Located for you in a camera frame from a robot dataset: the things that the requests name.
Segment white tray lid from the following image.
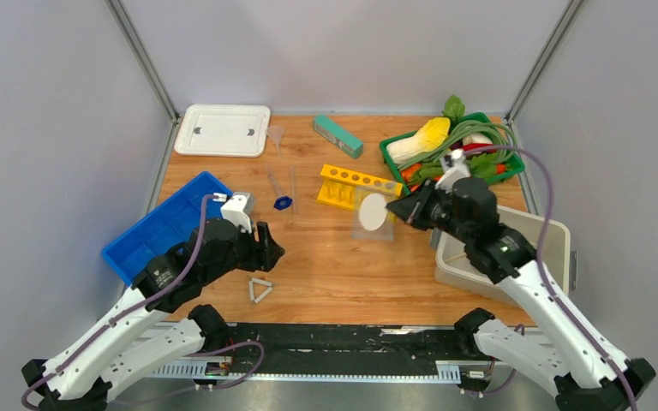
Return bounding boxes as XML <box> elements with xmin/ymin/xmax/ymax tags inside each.
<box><xmin>174</xmin><ymin>104</ymin><xmax>271</xmax><ymax>158</ymax></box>

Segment beige plastic tub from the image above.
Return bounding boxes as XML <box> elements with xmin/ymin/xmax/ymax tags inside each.
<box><xmin>434</xmin><ymin>205</ymin><xmax>575</xmax><ymax>306</ymax></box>

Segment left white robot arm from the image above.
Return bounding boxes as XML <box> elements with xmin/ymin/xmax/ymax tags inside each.
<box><xmin>21</xmin><ymin>217</ymin><xmax>285</xmax><ymax>410</ymax></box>

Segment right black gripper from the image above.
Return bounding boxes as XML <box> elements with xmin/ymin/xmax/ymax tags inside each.
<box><xmin>386</xmin><ymin>176</ymin><xmax>472</xmax><ymax>244</ymax></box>

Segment green long beans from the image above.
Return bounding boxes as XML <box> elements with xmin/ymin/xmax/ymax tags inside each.
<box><xmin>397</xmin><ymin>120</ymin><xmax>517</xmax><ymax>171</ymax></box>

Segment teal rectangular box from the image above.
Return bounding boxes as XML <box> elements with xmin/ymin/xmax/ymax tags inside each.
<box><xmin>312</xmin><ymin>115</ymin><xmax>364</xmax><ymax>159</ymax></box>

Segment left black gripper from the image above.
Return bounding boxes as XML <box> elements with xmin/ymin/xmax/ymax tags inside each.
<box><xmin>204</xmin><ymin>220</ymin><xmax>287</xmax><ymax>284</ymax></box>

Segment green vegetable tray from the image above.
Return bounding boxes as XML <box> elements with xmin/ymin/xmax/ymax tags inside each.
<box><xmin>380</xmin><ymin>113</ymin><xmax>525</xmax><ymax>193</ymax></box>

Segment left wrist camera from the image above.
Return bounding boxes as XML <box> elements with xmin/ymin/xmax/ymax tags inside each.
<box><xmin>212</xmin><ymin>192</ymin><xmax>255</xmax><ymax>233</ymax></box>

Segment orange carrot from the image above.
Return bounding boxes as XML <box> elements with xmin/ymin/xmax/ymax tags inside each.
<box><xmin>400</xmin><ymin>164</ymin><xmax>511</xmax><ymax>190</ymax></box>

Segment napa cabbage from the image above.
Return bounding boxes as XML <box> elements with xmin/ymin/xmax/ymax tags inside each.
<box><xmin>386</xmin><ymin>116</ymin><xmax>451</xmax><ymax>165</ymax></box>

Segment white clay triangle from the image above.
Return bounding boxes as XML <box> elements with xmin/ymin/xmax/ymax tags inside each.
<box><xmin>248</xmin><ymin>277</ymin><xmax>274</xmax><ymax>304</ymax></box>

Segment clear glass funnel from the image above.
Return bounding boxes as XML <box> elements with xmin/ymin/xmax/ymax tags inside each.
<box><xmin>266</xmin><ymin>125</ymin><xmax>285</xmax><ymax>157</ymax></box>

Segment wire gauze with white disc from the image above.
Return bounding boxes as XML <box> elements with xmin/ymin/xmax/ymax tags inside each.
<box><xmin>351</xmin><ymin>187</ymin><xmax>396</xmax><ymax>241</ymax></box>

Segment blue plastic bin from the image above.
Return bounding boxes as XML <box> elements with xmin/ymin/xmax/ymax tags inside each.
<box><xmin>102</xmin><ymin>171</ymin><xmax>232</xmax><ymax>286</ymax></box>

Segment red chili pepper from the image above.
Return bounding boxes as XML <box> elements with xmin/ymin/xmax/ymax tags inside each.
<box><xmin>462</xmin><ymin>143</ymin><xmax>493</xmax><ymax>152</ymax></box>

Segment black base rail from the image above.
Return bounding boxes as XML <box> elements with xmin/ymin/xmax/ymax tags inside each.
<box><xmin>200</xmin><ymin>323</ymin><xmax>498</xmax><ymax>378</ymax></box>

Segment yellow test tube rack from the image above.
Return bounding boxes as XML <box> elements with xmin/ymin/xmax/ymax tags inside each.
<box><xmin>316</xmin><ymin>164</ymin><xmax>404</xmax><ymax>211</ymax></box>

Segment green leafy vegetable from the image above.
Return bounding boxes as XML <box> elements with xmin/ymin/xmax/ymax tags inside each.
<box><xmin>441</xmin><ymin>94</ymin><xmax>466</xmax><ymax>124</ymax></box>

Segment tube with blue cap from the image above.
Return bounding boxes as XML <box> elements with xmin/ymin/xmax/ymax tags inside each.
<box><xmin>266</xmin><ymin>165</ymin><xmax>293</xmax><ymax>211</ymax></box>

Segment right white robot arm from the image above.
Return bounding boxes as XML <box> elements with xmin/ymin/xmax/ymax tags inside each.
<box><xmin>386</xmin><ymin>177</ymin><xmax>656</xmax><ymax>410</ymax></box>

